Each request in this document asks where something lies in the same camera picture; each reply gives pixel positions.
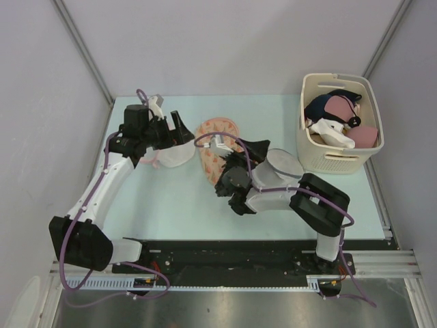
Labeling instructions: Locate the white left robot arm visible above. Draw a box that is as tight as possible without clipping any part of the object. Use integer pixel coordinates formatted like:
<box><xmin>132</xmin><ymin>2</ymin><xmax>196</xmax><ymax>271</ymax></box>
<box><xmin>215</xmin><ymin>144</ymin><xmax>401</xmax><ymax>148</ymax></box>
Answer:
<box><xmin>48</xmin><ymin>105</ymin><xmax>195</xmax><ymax>273</ymax></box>

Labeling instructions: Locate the pink bra with black straps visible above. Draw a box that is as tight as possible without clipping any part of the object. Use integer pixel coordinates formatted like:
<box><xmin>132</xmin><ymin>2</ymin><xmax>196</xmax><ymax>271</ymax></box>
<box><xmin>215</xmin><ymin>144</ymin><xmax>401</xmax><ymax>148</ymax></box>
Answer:
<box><xmin>322</xmin><ymin>96</ymin><xmax>378</xmax><ymax>149</ymax></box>

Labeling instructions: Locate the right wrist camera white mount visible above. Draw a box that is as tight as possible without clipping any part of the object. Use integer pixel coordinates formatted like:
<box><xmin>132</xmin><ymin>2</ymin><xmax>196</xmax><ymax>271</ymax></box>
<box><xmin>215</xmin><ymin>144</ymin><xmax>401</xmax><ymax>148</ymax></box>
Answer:
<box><xmin>208</xmin><ymin>135</ymin><xmax>233</xmax><ymax>158</ymax></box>

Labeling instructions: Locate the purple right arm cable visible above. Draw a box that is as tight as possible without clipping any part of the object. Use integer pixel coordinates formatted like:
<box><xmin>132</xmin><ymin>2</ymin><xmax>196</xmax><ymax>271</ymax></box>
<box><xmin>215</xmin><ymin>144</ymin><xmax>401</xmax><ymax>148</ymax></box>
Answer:
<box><xmin>193</xmin><ymin>131</ymin><xmax>376</xmax><ymax>307</ymax></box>

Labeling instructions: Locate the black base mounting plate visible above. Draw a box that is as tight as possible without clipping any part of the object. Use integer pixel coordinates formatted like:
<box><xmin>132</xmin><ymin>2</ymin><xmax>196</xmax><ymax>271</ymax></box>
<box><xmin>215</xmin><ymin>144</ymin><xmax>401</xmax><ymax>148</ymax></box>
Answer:
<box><xmin>112</xmin><ymin>241</ymin><xmax>355</xmax><ymax>279</ymax></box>

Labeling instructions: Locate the aluminium frame rail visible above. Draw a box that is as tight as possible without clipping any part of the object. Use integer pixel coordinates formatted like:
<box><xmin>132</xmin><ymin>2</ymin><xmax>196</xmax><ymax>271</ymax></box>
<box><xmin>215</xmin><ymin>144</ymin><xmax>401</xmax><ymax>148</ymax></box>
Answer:
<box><xmin>348</xmin><ymin>250</ymin><xmax>421</xmax><ymax>279</ymax></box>

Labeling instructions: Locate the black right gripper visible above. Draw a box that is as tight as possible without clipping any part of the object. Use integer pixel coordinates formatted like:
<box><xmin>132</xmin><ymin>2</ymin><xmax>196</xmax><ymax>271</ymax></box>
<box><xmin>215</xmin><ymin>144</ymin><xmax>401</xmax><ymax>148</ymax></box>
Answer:
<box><xmin>220</xmin><ymin>138</ymin><xmax>272</xmax><ymax>174</ymax></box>

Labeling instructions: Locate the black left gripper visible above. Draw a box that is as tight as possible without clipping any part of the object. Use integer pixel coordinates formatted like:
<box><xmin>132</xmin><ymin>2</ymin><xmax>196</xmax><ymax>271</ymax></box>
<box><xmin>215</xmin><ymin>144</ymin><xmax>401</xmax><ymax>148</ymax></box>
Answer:
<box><xmin>141</xmin><ymin>111</ymin><xmax>193</xmax><ymax>150</ymax></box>

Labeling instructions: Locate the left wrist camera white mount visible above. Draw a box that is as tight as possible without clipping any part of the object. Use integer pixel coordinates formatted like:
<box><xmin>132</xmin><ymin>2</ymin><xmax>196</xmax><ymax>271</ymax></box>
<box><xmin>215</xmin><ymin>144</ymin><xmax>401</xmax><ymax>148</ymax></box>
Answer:
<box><xmin>146</xmin><ymin>94</ymin><xmax>164</xmax><ymax>119</ymax></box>

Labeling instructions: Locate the floral peach mesh laundry bag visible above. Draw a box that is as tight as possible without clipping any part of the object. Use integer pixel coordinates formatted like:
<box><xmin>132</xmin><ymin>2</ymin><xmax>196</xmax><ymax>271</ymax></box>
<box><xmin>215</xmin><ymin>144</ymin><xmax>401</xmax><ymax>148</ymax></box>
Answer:
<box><xmin>195</xmin><ymin>118</ymin><xmax>242</xmax><ymax>186</ymax></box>

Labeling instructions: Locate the navy blue bra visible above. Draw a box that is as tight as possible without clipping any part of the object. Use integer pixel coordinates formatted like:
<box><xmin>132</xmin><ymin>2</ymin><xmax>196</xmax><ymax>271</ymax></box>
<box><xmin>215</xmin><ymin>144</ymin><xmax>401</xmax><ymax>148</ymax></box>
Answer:
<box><xmin>304</xmin><ymin>89</ymin><xmax>362</xmax><ymax>122</ymax></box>

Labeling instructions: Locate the cream perforated plastic basket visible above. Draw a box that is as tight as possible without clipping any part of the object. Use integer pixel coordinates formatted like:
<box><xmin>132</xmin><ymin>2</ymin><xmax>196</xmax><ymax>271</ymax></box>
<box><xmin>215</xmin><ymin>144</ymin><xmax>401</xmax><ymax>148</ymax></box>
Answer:
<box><xmin>296</xmin><ymin>73</ymin><xmax>384</xmax><ymax>174</ymax></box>

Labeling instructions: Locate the white slotted cable duct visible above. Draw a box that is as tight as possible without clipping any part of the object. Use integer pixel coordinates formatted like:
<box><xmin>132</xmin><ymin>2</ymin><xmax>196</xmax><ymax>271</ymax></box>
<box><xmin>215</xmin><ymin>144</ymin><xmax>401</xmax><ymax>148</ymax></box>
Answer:
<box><xmin>81</xmin><ymin>273</ymin><xmax>340</xmax><ymax>292</ymax></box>

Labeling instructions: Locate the pink round mesh laundry bag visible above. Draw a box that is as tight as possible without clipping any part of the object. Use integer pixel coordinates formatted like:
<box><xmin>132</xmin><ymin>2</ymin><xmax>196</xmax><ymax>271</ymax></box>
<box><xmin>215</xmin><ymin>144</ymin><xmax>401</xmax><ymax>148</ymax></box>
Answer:
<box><xmin>140</xmin><ymin>141</ymin><xmax>195</xmax><ymax>169</ymax></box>

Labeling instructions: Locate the white mesh laundry bag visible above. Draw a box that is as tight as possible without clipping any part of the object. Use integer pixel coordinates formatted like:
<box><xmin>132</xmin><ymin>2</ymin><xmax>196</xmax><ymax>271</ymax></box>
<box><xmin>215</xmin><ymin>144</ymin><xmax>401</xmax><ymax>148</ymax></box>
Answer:
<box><xmin>252</xmin><ymin>148</ymin><xmax>304</xmax><ymax>189</ymax></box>

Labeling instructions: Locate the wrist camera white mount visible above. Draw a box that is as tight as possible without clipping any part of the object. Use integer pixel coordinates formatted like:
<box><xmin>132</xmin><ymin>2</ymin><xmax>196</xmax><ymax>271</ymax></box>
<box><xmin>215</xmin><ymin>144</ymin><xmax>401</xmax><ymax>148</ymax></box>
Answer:
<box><xmin>208</xmin><ymin>135</ymin><xmax>233</xmax><ymax>158</ymax></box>
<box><xmin>146</xmin><ymin>94</ymin><xmax>164</xmax><ymax>119</ymax></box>

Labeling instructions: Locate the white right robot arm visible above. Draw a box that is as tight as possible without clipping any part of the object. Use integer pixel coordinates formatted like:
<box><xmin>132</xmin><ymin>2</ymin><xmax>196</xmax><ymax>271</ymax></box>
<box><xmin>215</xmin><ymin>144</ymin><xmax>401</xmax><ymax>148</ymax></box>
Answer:
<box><xmin>209</xmin><ymin>135</ymin><xmax>350</xmax><ymax>274</ymax></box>

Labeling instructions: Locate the white garment in basket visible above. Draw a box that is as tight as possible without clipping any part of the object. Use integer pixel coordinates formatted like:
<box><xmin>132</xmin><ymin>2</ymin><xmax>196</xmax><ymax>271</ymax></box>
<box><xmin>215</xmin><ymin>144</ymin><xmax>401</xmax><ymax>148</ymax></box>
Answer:
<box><xmin>305</xmin><ymin>118</ymin><xmax>356</xmax><ymax>149</ymax></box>

